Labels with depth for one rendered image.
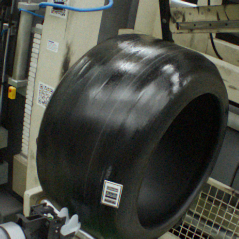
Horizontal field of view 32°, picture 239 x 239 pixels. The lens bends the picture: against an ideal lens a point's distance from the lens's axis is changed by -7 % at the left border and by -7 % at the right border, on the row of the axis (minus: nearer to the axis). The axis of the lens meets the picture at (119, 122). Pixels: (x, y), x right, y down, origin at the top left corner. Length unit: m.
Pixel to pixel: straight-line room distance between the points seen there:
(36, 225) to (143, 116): 0.34
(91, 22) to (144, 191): 0.58
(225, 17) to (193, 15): 0.12
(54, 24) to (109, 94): 0.39
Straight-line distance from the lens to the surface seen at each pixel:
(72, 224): 1.04
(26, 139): 1.45
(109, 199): 0.95
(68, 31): 1.22
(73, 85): 1.01
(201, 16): 1.40
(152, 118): 0.92
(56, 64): 1.26
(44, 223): 0.96
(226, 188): 1.48
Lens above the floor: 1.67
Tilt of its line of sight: 22 degrees down
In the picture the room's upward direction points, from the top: 11 degrees clockwise
